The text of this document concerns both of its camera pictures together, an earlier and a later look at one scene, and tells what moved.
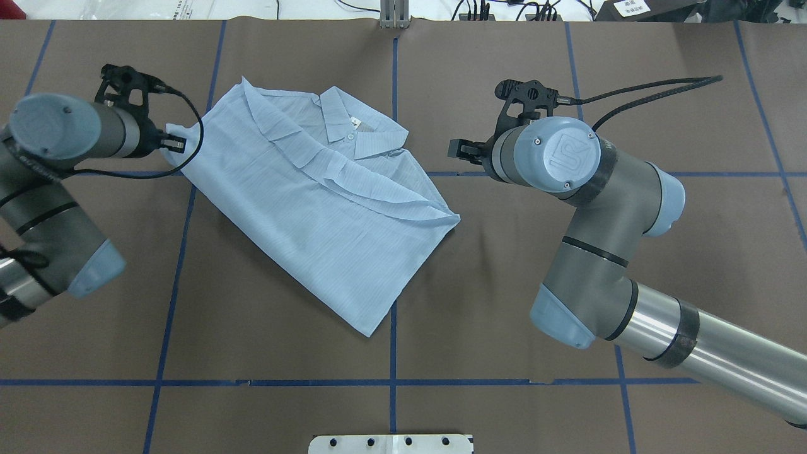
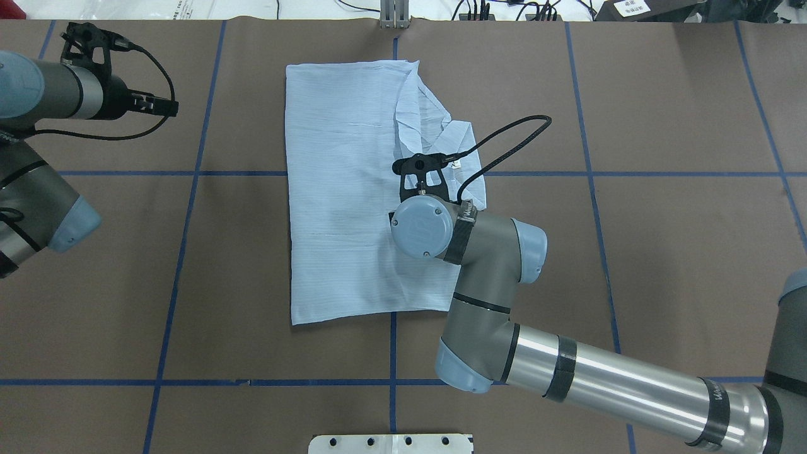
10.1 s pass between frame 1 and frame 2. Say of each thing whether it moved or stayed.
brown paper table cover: stayed
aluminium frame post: stayed
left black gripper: moved
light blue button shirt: moved
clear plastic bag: stayed
